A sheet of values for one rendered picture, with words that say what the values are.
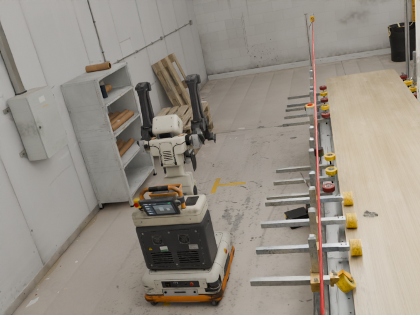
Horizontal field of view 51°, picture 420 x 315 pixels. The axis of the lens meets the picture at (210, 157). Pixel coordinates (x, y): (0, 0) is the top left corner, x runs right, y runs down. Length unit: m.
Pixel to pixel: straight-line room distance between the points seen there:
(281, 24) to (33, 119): 7.49
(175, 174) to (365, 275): 1.82
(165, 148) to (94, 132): 1.83
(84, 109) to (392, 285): 3.80
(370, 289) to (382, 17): 9.07
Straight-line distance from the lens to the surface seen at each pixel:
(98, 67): 5.45
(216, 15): 10.90
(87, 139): 5.19
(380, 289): 2.16
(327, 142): 4.45
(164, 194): 3.25
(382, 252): 2.38
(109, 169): 5.24
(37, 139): 4.35
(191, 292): 3.52
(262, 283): 2.16
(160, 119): 3.46
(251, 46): 10.88
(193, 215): 3.20
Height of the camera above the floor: 2.28
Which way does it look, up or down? 21 degrees down
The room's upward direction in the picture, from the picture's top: 12 degrees counter-clockwise
